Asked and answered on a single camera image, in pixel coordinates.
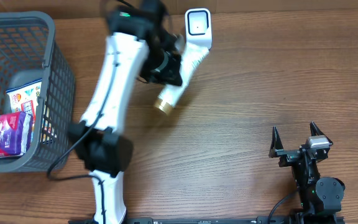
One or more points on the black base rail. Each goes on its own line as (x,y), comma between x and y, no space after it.
(257,220)

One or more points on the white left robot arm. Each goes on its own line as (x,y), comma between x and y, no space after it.
(138,47)

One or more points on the purple red Carefree pack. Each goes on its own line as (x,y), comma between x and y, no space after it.
(15,134)

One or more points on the white barcode scanner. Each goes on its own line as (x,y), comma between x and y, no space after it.
(198,28)

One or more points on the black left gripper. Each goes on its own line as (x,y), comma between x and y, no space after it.
(169,78)

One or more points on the white tube gold cap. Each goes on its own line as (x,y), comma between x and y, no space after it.
(190,60)

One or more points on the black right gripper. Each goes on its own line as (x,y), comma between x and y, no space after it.
(288,155)

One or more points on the yellow snack bag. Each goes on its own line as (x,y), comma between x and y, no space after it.
(24,98)

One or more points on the grey plastic shopping basket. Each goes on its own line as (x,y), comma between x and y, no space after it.
(36,79)

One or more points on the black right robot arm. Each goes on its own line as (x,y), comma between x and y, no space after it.
(320,197)

